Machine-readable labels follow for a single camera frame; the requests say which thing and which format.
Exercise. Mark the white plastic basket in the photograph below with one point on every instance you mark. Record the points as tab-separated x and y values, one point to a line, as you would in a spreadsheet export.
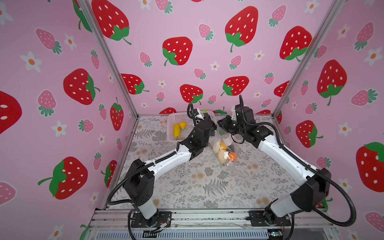
177	118

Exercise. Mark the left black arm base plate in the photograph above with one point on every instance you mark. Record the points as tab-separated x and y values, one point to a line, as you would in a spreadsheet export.
161	217

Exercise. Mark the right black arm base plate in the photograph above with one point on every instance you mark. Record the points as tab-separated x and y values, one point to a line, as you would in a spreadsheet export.
260	218

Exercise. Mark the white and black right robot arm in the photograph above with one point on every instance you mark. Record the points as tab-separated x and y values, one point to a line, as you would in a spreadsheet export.
314	184

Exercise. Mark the small yellow toy lemon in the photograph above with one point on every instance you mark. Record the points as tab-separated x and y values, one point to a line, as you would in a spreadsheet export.
183	125

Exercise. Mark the beige toy bun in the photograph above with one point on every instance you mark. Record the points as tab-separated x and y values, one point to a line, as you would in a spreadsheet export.
222	156

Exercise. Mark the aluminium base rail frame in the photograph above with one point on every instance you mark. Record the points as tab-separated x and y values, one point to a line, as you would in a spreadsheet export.
209	224

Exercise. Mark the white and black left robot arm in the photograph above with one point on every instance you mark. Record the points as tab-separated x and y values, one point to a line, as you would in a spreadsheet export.
137	187

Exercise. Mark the left aluminium corner post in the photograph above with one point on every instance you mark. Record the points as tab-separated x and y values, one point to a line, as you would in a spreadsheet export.
90	17

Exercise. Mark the clear zip top bag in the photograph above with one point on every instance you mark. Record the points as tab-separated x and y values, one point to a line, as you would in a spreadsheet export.
226	137

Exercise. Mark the floral patterned table mat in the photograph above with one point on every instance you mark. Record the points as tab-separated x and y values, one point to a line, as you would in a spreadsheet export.
252	181

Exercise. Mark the yellow toy banana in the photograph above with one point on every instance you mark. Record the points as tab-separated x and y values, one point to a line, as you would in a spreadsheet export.
177	130

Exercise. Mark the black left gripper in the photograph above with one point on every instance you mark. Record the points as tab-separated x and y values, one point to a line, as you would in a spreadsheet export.
208	123

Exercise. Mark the right aluminium corner post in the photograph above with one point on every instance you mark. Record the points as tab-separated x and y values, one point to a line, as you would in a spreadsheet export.
325	25

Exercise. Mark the orange toy slice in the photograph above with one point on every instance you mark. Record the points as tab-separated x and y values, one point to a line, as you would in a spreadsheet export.
232	157

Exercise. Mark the aluminium corner post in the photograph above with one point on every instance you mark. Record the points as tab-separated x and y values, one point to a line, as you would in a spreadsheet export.
90	17
325	25

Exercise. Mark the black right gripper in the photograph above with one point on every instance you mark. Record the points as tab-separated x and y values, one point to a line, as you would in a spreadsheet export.
225	121

